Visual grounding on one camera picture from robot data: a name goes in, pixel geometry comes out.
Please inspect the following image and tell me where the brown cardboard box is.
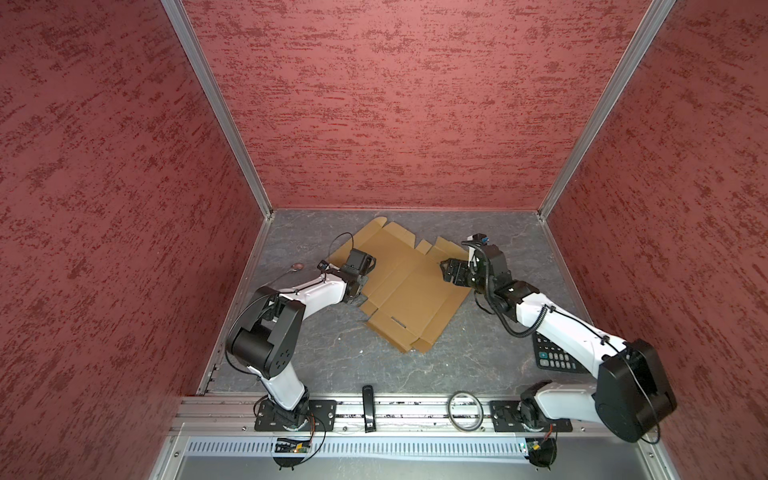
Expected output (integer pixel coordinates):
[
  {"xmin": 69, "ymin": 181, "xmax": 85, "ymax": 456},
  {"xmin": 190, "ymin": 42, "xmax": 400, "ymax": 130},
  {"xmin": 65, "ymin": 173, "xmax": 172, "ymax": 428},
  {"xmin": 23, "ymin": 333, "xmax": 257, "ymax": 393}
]
[{"xmin": 329, "ymin": 217, "xmax": 470, "ymax": 353}]

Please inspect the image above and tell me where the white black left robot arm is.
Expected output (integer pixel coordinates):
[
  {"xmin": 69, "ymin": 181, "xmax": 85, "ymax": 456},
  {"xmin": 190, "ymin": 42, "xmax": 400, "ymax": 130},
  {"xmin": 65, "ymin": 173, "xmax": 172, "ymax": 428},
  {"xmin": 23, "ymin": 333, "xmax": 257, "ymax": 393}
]
[{"xmin": 225, "ymin": 248, "xmax": 376, "ymax": 424}]

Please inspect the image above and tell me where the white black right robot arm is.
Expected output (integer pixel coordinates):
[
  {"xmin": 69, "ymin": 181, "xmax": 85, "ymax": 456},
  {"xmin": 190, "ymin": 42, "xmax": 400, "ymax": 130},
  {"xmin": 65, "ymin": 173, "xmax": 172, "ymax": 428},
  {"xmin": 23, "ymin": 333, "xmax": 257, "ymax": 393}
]
[{"xmin": 440, "ymin": 236, "xmax": 677, "ymax": 443}]

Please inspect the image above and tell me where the silver metal spoon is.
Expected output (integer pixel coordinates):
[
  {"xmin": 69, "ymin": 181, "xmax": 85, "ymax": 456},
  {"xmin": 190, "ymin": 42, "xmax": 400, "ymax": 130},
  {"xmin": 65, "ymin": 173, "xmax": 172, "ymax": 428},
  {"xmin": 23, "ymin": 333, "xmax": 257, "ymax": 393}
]
[{"xmin": 265, "ymin": 262, "xmax": 305, "ymax": 286}]

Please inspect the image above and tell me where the black calculator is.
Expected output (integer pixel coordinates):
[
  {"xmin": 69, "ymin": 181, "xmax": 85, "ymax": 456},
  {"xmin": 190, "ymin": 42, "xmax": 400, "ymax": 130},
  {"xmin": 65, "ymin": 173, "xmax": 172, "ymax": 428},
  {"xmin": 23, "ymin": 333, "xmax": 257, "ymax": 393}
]
[{"xmin": 531, "ymin": 332, "xmax": 589, "ymax": 374}]

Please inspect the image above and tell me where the black handheld device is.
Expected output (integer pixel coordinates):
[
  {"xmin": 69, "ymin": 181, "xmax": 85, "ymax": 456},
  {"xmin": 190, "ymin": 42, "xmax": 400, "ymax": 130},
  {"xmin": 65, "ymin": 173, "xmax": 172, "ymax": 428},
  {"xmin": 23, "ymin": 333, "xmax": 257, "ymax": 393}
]
[{"xmin": 362, "ymin": 385, "xmax": 377, "ymax": 433}]

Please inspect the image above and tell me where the black left camera cable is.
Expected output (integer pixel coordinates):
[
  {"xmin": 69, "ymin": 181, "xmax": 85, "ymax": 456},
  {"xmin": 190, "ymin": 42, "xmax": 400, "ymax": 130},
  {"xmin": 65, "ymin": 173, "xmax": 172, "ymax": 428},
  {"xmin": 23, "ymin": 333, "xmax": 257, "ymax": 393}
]
[{"xmin": 323, "ymin": 231, "xmax": 356, "ymax": 271}]

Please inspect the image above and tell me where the black cable ring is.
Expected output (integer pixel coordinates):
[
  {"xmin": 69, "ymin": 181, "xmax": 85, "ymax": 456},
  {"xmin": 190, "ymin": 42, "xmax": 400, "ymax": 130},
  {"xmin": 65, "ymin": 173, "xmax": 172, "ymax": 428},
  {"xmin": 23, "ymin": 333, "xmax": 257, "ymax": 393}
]
[{"xmin": 446, "ymin": 391, "xmax": 485, "ymax": 433}]

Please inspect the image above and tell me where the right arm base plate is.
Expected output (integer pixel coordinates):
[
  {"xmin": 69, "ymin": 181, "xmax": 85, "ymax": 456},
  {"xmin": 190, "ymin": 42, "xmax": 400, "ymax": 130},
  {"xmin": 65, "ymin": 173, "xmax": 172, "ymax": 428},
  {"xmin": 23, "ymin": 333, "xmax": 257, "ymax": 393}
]
[{"xmin": 488, "ymin": 400, "xmax": 573, "ymax": 434}]

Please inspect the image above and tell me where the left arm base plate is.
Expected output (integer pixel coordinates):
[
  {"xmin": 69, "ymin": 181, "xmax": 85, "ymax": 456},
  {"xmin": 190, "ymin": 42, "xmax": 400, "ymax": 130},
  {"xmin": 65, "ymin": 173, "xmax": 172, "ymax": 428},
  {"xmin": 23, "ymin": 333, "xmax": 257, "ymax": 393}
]
[{"xmin": 254, "ymin": 399, "xmax": 338, "ymax": 433}]

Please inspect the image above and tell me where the aluminium front rail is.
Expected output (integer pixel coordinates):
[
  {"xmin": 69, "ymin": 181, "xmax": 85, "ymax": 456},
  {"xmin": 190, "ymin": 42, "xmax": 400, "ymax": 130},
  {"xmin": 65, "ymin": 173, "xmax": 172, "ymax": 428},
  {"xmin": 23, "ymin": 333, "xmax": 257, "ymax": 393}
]
[{"xmin": 170, "ymin": 393, "xmax": 614, "ymax": 438}]

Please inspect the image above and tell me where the white slotted cable duct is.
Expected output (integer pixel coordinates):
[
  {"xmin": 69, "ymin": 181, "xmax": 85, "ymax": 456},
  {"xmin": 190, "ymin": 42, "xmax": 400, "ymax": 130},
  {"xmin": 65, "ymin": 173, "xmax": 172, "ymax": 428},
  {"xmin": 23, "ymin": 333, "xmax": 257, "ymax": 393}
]
[{"xmin": 184, "ymin": 436, "xmax": 528, "ymax": 462}]

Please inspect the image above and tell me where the right rear aluminium corner post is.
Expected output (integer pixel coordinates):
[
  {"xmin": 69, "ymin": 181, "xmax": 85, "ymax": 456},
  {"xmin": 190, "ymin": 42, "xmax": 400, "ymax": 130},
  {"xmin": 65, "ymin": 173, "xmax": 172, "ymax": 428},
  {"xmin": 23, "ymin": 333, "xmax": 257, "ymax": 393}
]
[{"xmin": 538, "ymin": 0, "xmax": 676, "ymax": 223}]

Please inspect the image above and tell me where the aluminium corner post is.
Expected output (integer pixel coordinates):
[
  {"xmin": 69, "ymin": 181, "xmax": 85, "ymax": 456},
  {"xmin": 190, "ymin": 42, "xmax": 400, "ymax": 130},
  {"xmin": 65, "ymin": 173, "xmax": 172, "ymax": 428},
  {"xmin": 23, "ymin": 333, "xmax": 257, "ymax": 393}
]
[
  {"xmin": 538, "ymin": 0, "xmax": 676, "ymax": 223},
  {"xmin": 161, "ymin": 0, "xmax": 274, "ymax": 221}
]

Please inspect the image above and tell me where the left rear aluminium corner post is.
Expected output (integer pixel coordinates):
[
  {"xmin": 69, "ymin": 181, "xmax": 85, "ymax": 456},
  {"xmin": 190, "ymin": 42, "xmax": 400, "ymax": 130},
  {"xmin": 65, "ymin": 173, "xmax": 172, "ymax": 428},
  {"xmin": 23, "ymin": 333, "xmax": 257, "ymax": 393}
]
[{"xmin": 161, "ymin": 0, "xmax": 274, "ymax": 221}]

